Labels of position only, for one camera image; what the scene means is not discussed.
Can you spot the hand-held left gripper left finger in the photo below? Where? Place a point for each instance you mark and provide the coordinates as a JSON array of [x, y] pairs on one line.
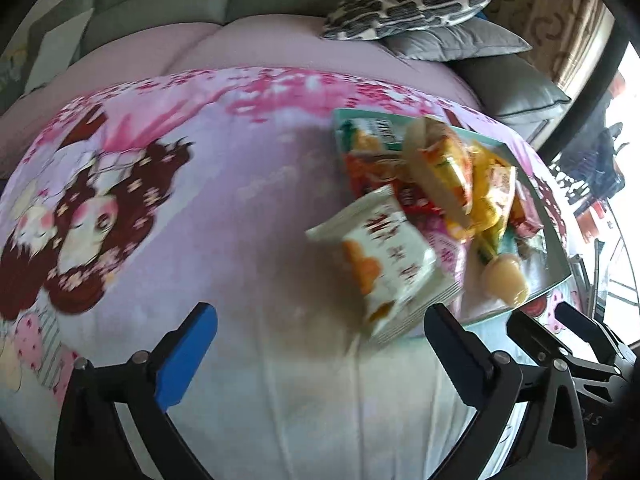
[[185, 360]]

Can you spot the patterned beige curtain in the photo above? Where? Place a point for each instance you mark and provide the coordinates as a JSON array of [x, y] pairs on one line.
[[550, 10]]

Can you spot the grey pillow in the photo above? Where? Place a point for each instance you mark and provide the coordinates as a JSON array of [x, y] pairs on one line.
[[465, 42]]

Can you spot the red patterned packet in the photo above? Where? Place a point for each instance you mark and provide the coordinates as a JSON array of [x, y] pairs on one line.
[[525, 215]]

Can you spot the pink packet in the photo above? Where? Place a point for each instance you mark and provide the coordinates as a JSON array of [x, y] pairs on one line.
[[447, 250]]

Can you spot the white cookie packet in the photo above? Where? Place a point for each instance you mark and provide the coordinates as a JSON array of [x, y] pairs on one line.
[[390, 260]]

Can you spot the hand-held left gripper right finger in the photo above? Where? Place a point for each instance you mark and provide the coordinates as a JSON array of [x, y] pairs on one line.
[[447, 347]]

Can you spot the pink sofa pad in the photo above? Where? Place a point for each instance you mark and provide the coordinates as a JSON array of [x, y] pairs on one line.
[[250, 45]]

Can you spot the heart-shaped jelly cup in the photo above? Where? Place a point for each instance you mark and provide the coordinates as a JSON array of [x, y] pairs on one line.
[[505, 280]]

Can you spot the black and white patterned pillow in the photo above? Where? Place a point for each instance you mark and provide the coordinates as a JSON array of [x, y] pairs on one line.
[[400, 10]]

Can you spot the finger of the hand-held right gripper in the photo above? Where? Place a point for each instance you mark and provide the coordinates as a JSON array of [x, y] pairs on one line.
[[530, 335], [582, 325]]

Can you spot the green and white cracker packet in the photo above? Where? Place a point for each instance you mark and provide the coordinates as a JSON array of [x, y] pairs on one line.
[[375, 132]]

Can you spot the printed blanket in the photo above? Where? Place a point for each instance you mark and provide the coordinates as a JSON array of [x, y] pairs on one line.
[[250, 210]]

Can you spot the white and orange cake packet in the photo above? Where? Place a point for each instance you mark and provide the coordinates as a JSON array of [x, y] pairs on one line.
[[445, 170]]

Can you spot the teal cardboard box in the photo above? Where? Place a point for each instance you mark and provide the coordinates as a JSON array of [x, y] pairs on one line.
[[545, 260]]

